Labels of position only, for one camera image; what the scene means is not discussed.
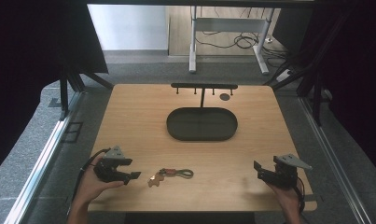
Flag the black key rack with tray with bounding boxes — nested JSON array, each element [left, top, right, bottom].
[[165, 82, 239, 142]]

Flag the person's left hand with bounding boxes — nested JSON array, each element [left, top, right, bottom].
[[73, 154, 126, 206]]

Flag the white power strip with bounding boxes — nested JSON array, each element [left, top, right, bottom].
[[275, 68, 294, 83]]

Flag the aluminium floor rail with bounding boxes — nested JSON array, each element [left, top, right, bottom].
[[298, 96, 372, 224], [3, 91, 85, 224]]

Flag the black floor cables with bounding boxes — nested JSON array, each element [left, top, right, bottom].
[[194, 29, 290, 68]]

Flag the person's right hand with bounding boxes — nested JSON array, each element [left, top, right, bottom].
[[267, 181, 303, 217]]

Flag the key bunch with green lanyard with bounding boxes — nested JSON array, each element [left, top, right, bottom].
[[146, 167, 195, 189]]

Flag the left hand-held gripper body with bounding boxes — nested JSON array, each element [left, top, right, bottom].
[[93, 145, 128, 184]]

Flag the black metal frame strut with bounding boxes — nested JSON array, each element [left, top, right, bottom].
[[58, 65, 115, 121], [263, 8, 348, 127]]

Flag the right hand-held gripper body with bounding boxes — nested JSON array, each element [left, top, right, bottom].
[[262, 152, 313, 189]]

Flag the black curtain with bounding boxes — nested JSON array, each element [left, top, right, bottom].
[[300, 0, 376, 180], [0, 0, 109, 180]]

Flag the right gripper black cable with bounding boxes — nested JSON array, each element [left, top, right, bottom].
[[296, 176, 307, 215]]

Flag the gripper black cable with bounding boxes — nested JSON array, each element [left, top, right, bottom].
[[71, 147, 111, 202], [296, 176, 307, 215]]

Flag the white metal desk frame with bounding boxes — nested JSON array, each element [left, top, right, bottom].
[[188, 6, 275, 76]]

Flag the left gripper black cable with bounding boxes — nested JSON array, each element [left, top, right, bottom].
[[71, 147, 111, 202]]

